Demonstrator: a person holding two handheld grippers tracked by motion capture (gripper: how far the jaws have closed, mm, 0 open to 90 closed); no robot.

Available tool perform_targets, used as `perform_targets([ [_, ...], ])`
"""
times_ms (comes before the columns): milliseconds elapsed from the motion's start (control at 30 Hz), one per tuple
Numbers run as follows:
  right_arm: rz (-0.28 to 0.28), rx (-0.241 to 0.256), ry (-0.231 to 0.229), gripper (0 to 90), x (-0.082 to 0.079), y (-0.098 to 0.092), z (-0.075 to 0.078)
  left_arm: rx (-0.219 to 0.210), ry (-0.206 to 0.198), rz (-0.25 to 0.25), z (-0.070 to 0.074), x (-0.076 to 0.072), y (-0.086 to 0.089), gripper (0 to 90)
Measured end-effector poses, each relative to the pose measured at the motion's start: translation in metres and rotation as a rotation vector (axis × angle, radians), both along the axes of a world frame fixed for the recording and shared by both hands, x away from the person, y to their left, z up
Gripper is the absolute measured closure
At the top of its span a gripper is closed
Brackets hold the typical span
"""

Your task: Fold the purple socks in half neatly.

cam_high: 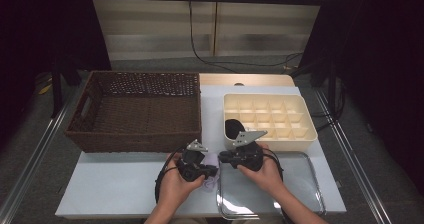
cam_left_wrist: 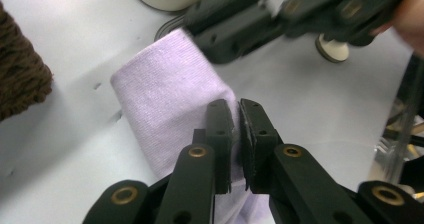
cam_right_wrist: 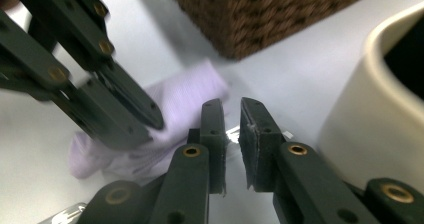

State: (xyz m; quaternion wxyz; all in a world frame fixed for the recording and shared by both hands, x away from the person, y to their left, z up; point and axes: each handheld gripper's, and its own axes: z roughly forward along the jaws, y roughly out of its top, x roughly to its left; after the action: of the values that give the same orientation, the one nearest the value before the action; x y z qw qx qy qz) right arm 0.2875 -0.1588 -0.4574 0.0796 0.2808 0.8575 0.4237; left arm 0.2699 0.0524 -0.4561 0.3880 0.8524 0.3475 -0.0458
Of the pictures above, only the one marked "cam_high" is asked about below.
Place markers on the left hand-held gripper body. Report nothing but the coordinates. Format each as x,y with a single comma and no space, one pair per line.
190,167

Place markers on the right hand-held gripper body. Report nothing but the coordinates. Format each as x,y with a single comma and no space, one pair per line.
248,157

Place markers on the black sock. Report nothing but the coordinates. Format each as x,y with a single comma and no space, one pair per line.
233,125

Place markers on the brown woven basket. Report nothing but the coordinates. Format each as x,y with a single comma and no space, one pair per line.
186,130

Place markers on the cream divided storage box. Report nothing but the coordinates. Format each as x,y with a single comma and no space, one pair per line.
283,145

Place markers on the clear plastic lid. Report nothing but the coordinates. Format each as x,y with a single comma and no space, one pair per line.
300,184

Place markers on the person's left hand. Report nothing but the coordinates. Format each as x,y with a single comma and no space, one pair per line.
176,190

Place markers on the person's right hand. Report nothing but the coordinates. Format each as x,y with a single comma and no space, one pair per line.
263,180

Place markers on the white table cover sheet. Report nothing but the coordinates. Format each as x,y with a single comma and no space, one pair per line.
100,190

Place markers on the black metal stand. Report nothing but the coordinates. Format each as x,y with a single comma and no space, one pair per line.
56,94
332,90

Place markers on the small yellow object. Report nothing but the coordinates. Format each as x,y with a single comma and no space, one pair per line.
45,90

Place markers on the dark curtain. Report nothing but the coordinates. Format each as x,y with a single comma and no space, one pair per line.
33,24
383,50

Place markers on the metal rail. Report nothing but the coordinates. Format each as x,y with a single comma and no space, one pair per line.
36,157
340,135

